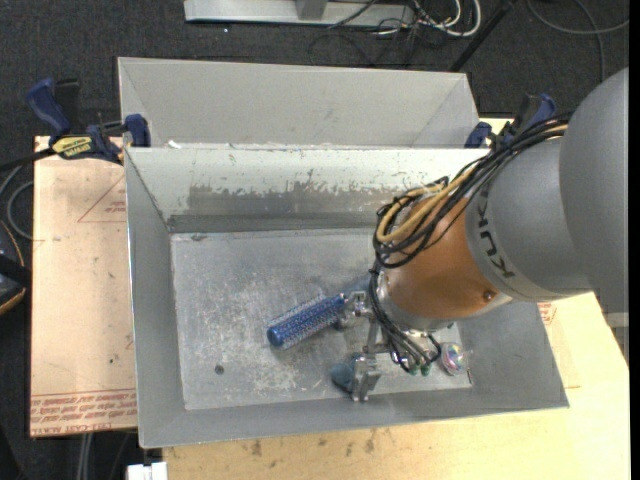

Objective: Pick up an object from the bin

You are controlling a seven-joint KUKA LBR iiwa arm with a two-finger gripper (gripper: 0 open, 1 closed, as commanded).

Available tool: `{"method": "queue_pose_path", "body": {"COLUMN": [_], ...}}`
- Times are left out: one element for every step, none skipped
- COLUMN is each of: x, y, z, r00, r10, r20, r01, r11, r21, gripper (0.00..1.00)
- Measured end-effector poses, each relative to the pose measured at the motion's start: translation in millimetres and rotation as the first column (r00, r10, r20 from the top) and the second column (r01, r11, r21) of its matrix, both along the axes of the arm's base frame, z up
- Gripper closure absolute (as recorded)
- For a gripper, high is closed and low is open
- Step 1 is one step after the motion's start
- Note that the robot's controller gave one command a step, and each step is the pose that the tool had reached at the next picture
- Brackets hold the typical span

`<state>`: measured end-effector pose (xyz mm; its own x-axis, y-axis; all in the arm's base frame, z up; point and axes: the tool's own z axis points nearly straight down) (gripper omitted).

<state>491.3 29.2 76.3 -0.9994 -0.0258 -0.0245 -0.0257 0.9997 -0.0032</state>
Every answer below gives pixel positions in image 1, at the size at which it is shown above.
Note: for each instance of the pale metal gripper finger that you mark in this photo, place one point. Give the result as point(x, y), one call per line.
point(366, 375)
point(358, 308)

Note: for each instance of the grey-blue rounded lump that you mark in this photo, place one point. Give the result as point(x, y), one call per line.
point(342, 375)

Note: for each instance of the blue bristled hair roller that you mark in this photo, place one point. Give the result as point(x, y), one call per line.
point(305, 320)

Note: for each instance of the clear iridescent glass thing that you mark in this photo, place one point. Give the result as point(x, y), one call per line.
point(455, 358)

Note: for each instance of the grey metal bin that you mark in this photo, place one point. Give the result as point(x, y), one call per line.
point(250, 278)

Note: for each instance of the brown cardboard board, red print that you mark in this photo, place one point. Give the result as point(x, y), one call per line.
point(75, 268)

